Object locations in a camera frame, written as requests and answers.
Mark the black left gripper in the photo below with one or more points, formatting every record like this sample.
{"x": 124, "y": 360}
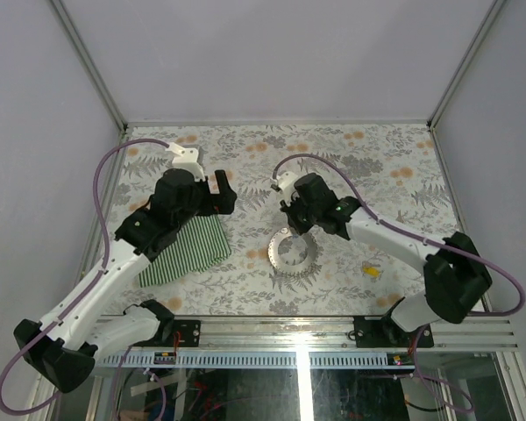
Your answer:
{"x": 220, "y": 203}

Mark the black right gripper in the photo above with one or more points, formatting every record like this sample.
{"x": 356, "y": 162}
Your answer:
{"x": 290, "y": 210}

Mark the metal ring disc with keyrings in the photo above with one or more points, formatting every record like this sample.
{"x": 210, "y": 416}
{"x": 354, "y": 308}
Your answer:
{"x": 292, "y": 254}

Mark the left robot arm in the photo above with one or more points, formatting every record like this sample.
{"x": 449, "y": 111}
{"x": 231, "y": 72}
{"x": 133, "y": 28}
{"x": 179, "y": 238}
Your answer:
{"x": 65, "y": 344}

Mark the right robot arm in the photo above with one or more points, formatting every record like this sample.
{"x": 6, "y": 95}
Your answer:
{"x": 454, "y": 279}

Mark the green striped cloth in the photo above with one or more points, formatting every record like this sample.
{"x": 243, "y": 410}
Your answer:
{"x": 200, "y": 245}

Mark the yellow key tag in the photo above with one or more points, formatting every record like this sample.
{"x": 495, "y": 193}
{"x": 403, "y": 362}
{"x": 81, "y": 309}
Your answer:
{"x": 371, "y": 271}

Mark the floral table mat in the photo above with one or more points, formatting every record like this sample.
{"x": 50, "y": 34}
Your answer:
{"x": 394, "y": 168}

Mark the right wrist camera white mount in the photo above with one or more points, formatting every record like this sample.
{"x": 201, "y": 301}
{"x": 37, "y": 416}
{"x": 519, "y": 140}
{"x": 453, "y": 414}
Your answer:
{"x": 285, "y": 183}

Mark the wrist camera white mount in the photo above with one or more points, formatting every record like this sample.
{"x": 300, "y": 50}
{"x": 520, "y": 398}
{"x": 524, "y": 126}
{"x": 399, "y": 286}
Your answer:
{"x": 285, "y": 183}
{"x": 186, "y": 159}

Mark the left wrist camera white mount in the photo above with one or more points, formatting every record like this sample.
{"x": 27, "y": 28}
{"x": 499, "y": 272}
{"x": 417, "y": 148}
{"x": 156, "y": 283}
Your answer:
{"x": 186, "y": 159}

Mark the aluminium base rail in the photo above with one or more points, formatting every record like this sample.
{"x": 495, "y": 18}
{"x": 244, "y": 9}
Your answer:
{"x": 279, "y": 342}

